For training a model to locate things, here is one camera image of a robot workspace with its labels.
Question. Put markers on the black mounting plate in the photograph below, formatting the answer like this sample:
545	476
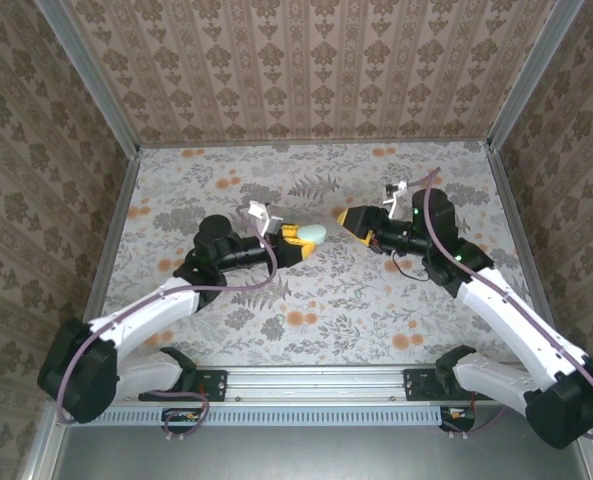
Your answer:
418	382
211	382

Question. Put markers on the mint green earbud charging case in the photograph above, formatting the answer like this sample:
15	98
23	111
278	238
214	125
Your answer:
312	233

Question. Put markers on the aluminium back edge rail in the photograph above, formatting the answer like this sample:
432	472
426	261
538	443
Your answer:
316	144

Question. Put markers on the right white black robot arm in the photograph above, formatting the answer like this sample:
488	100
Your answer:
516	320

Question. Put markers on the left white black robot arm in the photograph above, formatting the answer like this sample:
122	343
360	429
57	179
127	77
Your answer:
141	310

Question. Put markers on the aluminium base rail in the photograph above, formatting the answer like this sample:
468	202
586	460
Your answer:
316	382

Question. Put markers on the left controller board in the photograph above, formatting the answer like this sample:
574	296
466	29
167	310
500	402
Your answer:
182	417

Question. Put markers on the controller board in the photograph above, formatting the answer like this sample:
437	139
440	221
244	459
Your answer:
182	417
457	417

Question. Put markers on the right aluminium table edge rail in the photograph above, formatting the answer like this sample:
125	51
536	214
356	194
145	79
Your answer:
513	225

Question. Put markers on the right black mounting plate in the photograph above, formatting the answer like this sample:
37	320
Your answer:
418	382

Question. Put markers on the aluminium frame post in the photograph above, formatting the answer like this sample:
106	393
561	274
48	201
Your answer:
531	80
91	85

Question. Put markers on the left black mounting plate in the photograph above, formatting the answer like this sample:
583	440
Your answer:
211	382

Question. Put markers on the left aluminium frame post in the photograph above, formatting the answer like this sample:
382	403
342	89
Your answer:
91	85

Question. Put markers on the floral patterned table cover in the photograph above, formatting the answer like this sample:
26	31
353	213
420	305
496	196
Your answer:
326	310

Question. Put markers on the right controller board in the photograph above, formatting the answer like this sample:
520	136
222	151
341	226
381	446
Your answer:
457	417

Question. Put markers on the left aluminium table edge rail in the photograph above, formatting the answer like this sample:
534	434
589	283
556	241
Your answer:
113	235

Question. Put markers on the right aluminium frame post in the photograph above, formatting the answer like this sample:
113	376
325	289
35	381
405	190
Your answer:
531	80

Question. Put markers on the aluminium table edge rail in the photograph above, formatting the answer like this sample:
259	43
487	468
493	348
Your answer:
513	225
113	235

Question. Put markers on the grey metal sheet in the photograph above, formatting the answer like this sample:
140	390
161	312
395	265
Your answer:
301	455

